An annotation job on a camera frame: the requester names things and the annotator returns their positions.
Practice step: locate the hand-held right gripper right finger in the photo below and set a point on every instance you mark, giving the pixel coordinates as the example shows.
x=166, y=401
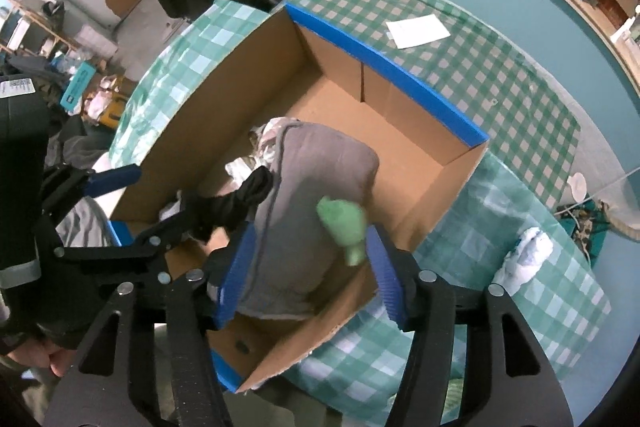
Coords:
x=387, y=277

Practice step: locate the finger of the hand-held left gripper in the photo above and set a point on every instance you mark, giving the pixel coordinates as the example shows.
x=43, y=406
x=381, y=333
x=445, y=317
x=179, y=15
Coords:
x=165, y=227
x=112, y=179

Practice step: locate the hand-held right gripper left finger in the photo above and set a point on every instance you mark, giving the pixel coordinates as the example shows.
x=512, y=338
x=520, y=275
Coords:
x=235, y=272

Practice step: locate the black sock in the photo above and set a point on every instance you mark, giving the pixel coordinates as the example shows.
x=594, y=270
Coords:
x=230, y=207

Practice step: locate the light green knotted cloth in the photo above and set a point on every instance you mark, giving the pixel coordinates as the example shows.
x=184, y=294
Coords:
x=345, y=222

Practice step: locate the grey-brown fleece cloth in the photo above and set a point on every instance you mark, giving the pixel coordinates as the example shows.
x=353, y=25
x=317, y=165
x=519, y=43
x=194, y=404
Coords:
x=310, y=177

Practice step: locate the blue-rimmed cardboard box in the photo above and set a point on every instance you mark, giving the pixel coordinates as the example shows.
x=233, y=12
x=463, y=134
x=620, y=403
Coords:
x=350, y=117

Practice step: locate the person's left hand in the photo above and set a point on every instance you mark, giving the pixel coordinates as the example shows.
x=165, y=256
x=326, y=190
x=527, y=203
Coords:
x=45, y=354

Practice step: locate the blue carton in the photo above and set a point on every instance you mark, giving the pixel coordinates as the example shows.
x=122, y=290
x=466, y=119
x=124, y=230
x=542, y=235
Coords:
x=79, y=84

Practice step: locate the white grey striped cloth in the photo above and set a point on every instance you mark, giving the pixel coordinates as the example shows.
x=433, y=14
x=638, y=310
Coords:
x=265, y=142

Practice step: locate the white blue-printed cloth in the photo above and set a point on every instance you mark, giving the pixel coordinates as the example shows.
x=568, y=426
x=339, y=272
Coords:
x=527, y=254

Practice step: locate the wooden shelf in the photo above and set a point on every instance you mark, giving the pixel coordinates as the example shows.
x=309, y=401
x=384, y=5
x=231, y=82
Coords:
x=40, y=24

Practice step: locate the green checked tablecloth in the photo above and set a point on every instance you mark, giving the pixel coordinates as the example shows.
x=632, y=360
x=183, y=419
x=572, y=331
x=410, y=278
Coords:
x=450, y=72

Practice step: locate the white paper sheet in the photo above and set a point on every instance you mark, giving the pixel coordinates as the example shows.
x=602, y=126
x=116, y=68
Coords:
x=417, y=31

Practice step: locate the wooden door frame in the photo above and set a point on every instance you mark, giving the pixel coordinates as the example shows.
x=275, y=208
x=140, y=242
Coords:
x=595, y=27

